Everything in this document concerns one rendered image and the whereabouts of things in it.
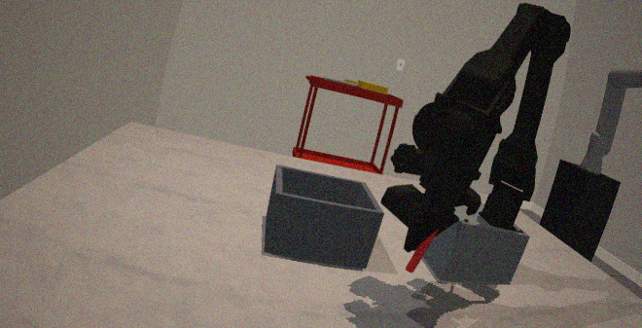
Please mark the red peg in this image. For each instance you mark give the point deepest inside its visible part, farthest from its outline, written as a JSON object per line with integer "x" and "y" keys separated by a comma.
{"x": 418, "y": 253}

